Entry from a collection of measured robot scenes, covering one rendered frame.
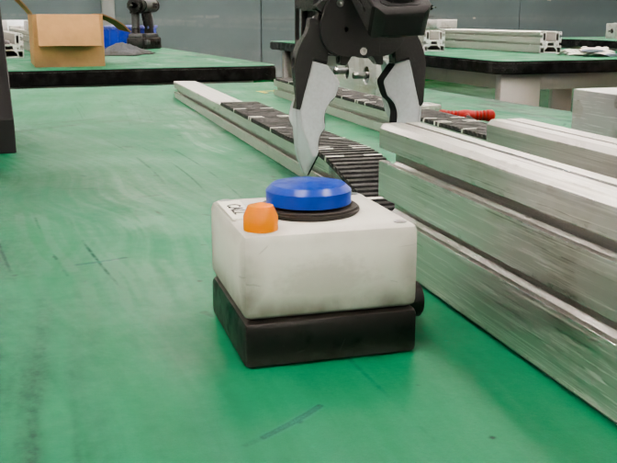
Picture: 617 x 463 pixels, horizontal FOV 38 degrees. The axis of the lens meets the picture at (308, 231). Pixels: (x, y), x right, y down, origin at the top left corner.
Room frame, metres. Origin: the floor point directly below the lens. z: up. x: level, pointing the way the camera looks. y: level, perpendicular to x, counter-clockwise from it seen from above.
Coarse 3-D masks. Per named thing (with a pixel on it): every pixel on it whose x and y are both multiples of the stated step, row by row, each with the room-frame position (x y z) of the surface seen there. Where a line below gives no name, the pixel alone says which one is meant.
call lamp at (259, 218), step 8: (248, 208) 0.37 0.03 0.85; (256, 208) 0.37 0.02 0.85; (264, 208) 0.37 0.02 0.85; (272, 208) 0.37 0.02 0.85; (248, 216) 0.37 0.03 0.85; (256, 216) 0.37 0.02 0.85; (264, 216) 0.37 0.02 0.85; (272, 216) 0.37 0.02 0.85; (248, 224) 0.37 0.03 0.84; (256, 224) 0.37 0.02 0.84; (264, 224) 0.37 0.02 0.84; (272, 224) 0.37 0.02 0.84; (256, 232) 0.37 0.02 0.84; (264, 232) 0.37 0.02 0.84
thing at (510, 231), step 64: (384, 128) 0.54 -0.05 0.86; (512, 128) 0.54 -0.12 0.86; (384, 192) 0.54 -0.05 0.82; (448, 192) 0.45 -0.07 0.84; (512, 192) 0.39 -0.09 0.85; (576, 192) 0.34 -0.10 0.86; (448, 256) 0.45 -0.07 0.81; (512, 256) 0.38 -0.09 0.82; (576, 256) 0.34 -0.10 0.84; (512, 320) 0.38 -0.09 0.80; (576, 320) 0.34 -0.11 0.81; (576, 384) 0.33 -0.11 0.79
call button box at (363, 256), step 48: (240, 240) 0.37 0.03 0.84; (288, 240) 0.37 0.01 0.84; (336, 240) 0.37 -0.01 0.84; (384, 240) 0.38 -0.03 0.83; (240, 288) 0.37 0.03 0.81; (288, 288) 0.37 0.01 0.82; (336, 288) 0.37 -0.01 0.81; (384, 288) 0.38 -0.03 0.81; (240, 336) 0.37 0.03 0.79; (288, 336) 0.37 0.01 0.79; (336, 336) 0.37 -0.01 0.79; (384, 336) 0.38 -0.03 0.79
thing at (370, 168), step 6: (336, 168) 0.71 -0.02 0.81; (342, 168) 0.71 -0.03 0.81; (348, 168) 0.72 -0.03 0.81; (354, 168) 0.72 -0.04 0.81; (360, 168) 0.72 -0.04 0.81; (366, 168) 0.72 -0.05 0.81; (372, 168) 0.72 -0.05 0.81; (378, 168) 0.72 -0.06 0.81; (342, 174) 0.70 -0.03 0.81; (348, 174) 0.70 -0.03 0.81; (354, 174) 0.71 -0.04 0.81
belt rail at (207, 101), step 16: (176, 96) 1.64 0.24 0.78; (192, 96) 1.46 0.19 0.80; (208, 96) 1.35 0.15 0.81; (224, 96) 1.35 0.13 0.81; (208, 112) 1.31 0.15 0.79; (224, 112) 1.20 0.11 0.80; (224, 128) 1.20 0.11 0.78; (240, 128) 1.13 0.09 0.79; (256, 128) 1.01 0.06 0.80; (256, 144) 1.01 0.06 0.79; (272, 144) 0.97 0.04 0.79; (288, 144) 0.88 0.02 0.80; (288, 160) 0.88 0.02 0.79; (320, 160) 0.77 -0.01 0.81; (320, 176) 0.77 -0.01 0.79; (336, 176) 0.75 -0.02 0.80
